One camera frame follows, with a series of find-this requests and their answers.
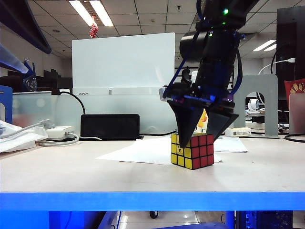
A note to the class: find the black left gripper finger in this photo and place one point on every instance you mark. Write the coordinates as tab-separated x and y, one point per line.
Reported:
14	59
23	19

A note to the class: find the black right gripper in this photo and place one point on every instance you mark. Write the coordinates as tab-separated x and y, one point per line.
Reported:
212	81

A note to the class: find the Rubik's cube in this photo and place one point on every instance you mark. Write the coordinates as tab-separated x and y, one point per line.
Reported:
202	152

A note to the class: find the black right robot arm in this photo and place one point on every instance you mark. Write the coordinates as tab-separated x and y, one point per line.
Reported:
219	35

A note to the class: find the clear bottle with orange label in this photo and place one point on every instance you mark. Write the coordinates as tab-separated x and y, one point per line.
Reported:
202	124

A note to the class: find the blue crystal trophy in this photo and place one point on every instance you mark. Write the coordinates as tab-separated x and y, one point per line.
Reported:
29	81

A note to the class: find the blue metal bookend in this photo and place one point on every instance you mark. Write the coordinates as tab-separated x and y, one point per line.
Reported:
8	95

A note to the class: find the cream power adapter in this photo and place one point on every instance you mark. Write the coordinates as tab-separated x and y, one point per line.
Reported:
238	132

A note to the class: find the white paper sheet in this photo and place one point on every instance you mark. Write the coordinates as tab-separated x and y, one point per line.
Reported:
143	152
233	144
217	158

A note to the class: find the black office chair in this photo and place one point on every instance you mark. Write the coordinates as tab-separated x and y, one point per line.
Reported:
186	75

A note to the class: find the frosted desk partition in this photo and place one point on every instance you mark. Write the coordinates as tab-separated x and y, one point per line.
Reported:
152	112

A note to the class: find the white desk fan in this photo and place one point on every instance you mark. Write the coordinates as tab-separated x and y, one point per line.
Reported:
253	105

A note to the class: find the red hanging ornament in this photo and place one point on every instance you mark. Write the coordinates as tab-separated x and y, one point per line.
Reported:
93	31

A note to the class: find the grey metal bookend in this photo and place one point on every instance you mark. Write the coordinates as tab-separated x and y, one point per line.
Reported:
271	107

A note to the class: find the ceiling light panel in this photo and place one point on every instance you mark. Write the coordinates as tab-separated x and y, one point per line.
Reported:
102	14
263	45

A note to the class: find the white plastic bag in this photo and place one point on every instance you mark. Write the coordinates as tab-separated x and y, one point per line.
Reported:
14	143

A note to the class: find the white laptop charger brick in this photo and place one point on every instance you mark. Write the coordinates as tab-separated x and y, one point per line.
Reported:
58	131

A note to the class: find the black rectangular box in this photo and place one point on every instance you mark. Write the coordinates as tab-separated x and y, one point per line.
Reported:
109	126

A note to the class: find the small frosted panel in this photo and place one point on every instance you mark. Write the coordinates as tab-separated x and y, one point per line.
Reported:
296	114

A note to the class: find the red patterned cushion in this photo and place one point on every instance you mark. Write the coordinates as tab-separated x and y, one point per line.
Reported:
295	87

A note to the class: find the blue table leg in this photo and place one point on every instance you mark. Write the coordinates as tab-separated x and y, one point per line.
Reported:
59	219
230	219

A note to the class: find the white monitor back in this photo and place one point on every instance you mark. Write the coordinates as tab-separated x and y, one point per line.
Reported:
119	64

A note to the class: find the black caster wheel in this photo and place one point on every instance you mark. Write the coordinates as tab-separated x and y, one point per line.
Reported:
153	215

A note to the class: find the black computer case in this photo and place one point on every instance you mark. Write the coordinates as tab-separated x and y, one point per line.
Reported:
262	219

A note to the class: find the black monitor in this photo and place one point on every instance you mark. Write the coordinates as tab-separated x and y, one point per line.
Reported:
286	35

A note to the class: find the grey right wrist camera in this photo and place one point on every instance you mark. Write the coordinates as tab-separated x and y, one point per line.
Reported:
165	94

